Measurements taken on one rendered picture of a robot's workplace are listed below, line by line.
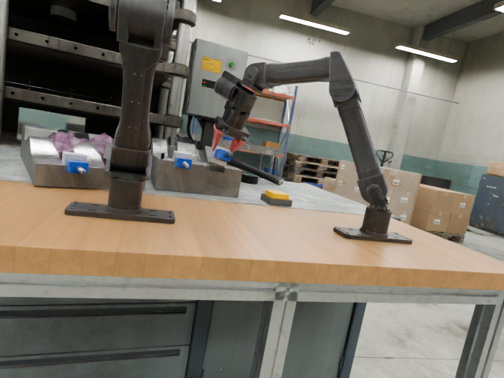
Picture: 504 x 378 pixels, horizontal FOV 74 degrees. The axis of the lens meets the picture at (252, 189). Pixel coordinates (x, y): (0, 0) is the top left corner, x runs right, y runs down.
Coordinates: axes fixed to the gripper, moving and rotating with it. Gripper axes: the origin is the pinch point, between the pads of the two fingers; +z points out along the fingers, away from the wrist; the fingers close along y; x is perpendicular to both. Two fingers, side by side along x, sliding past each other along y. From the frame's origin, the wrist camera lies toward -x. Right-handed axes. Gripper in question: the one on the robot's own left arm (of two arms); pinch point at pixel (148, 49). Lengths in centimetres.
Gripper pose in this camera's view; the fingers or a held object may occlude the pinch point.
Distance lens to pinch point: 109.6
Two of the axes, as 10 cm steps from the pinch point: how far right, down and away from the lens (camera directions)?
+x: -1.6, 9.8, 1.2
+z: -2.9, -1.6, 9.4
